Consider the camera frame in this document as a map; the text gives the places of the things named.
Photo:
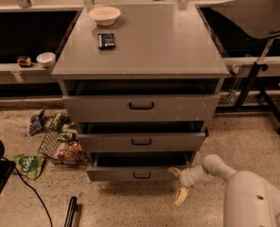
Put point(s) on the grey drawer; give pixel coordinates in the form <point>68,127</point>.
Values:
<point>142,100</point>
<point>137,166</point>
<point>142,136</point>

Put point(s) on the grey bottom drawer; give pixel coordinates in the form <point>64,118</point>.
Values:
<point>137,166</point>

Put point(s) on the grey drawer cabinet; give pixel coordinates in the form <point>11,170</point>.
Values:
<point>152,41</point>

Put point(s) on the blue chip bag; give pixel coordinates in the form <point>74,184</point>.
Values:
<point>36,122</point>

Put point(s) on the small white cup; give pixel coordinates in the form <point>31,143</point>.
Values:
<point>46,59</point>

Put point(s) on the dark snack bar packet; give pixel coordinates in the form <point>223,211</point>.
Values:
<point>106,41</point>

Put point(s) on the cream paper bowl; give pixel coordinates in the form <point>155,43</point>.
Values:
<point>104,16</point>

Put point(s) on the green snack bag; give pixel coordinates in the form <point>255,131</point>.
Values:
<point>29,165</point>

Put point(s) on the black bar on floor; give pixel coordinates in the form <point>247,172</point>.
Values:
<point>73,203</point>

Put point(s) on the black stand with tray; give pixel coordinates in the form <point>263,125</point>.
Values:
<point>247,33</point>

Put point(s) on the green snack pack in basket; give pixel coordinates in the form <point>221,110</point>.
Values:
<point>58,121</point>

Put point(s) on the grey middle drawer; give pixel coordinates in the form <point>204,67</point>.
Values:
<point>142,136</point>

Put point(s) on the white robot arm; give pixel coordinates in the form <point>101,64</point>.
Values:
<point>249,199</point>

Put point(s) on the black wire basket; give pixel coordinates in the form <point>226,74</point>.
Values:
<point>55,140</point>

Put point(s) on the orange snack pack in basket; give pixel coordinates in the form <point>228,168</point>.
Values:
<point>70,152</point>

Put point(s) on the grey top drawer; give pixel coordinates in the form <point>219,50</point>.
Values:
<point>142,100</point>

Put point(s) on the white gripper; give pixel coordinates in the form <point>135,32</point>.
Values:
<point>187,178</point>

